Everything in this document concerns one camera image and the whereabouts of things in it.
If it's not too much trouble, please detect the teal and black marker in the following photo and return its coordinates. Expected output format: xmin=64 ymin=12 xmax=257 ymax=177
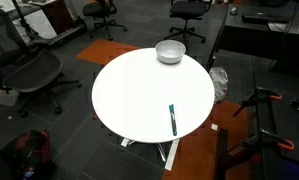
xmin=168 ymin=103 xmax=178 ymax=137

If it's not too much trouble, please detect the white round bowl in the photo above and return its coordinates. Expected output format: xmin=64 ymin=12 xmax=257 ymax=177
xmin=155 ymin=39 xmax=187 ymax=65

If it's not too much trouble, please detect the white metal table base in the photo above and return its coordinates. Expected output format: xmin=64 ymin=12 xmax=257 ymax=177
xmin=120 ymin=136 xmax=181 ymax=172

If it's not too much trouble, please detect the white plastic bag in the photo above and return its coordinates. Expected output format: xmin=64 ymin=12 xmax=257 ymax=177
xmin=208 ymin=66 xmax=229 ymax=104

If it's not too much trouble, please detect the black padded office chair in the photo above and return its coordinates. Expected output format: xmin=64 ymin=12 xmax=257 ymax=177
xmin=164 ymin=0 xmax=213 ymax=44
xmin=82 ymin=0 xmax=128 ymax=42

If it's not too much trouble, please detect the black kick scooter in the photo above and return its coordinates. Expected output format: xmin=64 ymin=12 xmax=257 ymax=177
xmin=10 ymin=0 xmax=88 ymax=48

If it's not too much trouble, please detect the black office desk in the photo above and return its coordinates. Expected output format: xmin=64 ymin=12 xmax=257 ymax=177
xmin=207 ymin=1 xmax=299 ymax=73

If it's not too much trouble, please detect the black mesh office chair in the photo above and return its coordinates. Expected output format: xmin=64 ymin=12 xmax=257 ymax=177
xmin=0 ymin=4 xmax=83 ymax=118

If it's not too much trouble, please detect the brown wooden cabinet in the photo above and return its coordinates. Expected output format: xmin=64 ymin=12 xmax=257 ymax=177
xmin=28 ymin=0 xmax=74 ymax=34

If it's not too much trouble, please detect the black keyboard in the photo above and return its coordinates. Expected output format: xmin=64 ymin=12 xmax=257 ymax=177
xmin=241 ymin=12 xmax=292 ymax=25

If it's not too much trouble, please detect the red and black bag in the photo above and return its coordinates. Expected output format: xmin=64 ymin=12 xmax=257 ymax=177
xmin=2 ymin=129 xmax=57 ymax=180

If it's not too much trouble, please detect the white plastic base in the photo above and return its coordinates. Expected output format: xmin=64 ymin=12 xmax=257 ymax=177
xmin=0 ymin=87 xmax=21 ymax=107

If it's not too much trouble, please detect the black stand post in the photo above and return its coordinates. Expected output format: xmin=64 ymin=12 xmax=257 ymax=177
xmin=216 ymin=128 xmax=231 ymax=180

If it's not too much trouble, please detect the black clamp orange handle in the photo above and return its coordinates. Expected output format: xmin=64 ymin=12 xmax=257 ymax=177
xmin=238 ymin=129 xmax=295 ymax=158
xmin=232 ymin=87 xmax=283 ymax=118

